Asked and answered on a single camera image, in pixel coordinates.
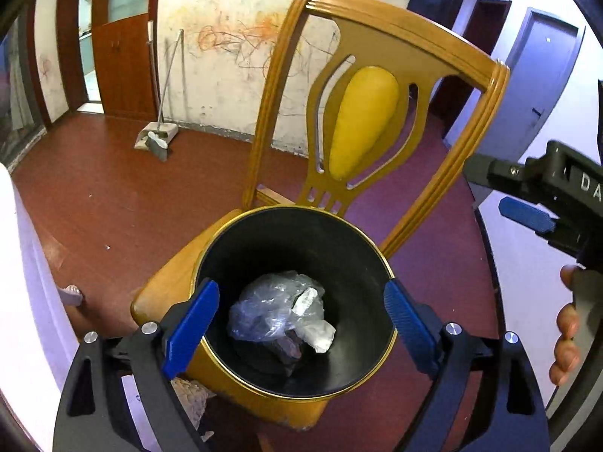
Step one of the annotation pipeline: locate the wooden chair with yellow pad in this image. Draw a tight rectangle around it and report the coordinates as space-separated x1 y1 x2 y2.
130 0 511 434

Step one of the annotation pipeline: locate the right hand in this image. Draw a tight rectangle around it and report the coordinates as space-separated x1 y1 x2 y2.
549 263 582 387

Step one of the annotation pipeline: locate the red wooden door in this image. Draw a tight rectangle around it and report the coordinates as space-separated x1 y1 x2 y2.
91 0 158 121

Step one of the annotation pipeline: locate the grey door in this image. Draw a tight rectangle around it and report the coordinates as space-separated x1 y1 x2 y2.
477 8 585 160

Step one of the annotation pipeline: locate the black gold-rimmed trash bin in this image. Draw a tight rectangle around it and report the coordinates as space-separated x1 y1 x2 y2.
187 206 396 429

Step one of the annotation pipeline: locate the clear plastic bag trash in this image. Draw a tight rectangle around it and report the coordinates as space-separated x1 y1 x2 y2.
229 272 336 365

